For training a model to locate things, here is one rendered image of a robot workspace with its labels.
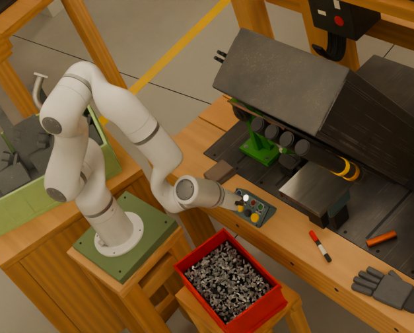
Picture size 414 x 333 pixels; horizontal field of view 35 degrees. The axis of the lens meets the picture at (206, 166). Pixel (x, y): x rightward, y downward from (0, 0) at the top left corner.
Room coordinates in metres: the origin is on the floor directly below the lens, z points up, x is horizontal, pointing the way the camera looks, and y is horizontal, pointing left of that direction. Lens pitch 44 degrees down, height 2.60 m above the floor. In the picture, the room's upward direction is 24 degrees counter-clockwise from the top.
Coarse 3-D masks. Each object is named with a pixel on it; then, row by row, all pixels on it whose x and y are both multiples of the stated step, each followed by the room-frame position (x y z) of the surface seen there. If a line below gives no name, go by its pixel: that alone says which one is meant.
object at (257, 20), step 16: (240, 0) 2.16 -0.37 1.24; (256, 0) 2.16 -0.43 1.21; (304, 0) 1.84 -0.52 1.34; (240, 16) 2.19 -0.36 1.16; (256, 16) 2.15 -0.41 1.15; (304, 16) 1.86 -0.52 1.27; (272, 32) 2.17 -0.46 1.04; (320, 32) 1.80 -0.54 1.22; (352, 48) 1.77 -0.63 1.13; (352, 64) 1.77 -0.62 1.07
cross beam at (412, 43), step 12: (276, 0) 2.11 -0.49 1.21; (288, 0) 2.05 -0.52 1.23; (300, 12) 2.00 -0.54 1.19; (384, 24) 1.66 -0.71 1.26; (396, 24) 1.61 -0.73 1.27; (408, 24) 1.59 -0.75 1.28; (372, 36) 1.71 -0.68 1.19; (384, 36) 1.66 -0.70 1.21; (396, 36) 1.62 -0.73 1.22; (408, 36) 1.58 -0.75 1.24; (408, 48) 1.58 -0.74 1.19
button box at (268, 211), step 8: (248, 192) 1.53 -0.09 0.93; (248, 200) 1.48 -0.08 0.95; (256, 200) 1.46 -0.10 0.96; (248, 208) 1.46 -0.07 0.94; (256, 208) 1.44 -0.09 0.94; (264, 208) 1.42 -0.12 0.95; (272, 208) 1.43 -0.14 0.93; (240, 216) 1.47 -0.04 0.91; (264, 216) 1.41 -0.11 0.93; (256, 224) 1.40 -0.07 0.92
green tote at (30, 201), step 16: (112, 160) 2.06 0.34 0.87; (112, 176) 2.05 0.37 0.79; (16, 192) 2.02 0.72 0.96; (32, 192) 2.02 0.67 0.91; (0, 208) 2.01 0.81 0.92; (16, 208) 2.02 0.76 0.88; (32, 208) 2.02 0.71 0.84; (48, 208) 2.03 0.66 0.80; (0, 224) 2.01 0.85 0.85; (16, 224) 2.01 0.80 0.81
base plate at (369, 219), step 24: (240, 120) 1.92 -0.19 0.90; (216, 144) 1.86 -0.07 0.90; (240, 144) 1.80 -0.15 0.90; (240, 168) 1.68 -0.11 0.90; (264, 168) 1.64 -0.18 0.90; (360, 192) 1.36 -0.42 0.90; (384, 192) 1.32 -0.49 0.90; (408, 192) 1.28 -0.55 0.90; (360, 216) 1.27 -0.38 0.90; (384, 216) 1.23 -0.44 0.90; (408, 216) 1.20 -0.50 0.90; (360, 240) 1.19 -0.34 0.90; (408, 240) 1.12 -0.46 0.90; (408, 264) 1.04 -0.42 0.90
